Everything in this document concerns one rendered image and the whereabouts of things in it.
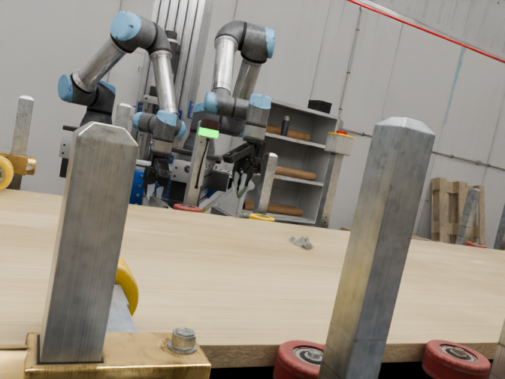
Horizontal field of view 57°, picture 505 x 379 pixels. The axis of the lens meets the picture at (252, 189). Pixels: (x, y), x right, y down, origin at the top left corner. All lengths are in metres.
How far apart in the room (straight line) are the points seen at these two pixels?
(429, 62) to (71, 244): 5.80
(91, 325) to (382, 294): 0.22
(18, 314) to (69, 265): 0.27
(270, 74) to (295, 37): 0.45
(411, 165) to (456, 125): 6.03
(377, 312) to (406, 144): 0.14
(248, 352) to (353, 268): 0.20
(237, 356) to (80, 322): 0.28
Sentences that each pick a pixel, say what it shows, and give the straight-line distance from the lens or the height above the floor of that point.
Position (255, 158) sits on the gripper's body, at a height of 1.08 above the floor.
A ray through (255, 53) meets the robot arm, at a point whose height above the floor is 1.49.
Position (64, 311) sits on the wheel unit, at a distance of 0.30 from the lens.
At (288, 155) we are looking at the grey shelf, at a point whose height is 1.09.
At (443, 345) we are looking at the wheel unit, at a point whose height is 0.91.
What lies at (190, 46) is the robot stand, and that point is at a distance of 2.40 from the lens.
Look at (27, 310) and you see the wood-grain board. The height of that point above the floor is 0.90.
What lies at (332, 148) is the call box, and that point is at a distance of 1.66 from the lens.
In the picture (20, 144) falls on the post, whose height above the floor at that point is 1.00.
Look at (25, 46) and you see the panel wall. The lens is 4.07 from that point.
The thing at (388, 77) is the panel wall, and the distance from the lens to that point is 5.55.
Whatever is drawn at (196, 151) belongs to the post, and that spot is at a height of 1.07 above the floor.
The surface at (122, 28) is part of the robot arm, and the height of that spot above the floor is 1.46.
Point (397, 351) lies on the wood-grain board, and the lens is 0.69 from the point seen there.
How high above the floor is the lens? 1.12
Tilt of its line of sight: 5 degrees down
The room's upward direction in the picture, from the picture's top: 11 degrees clockwise
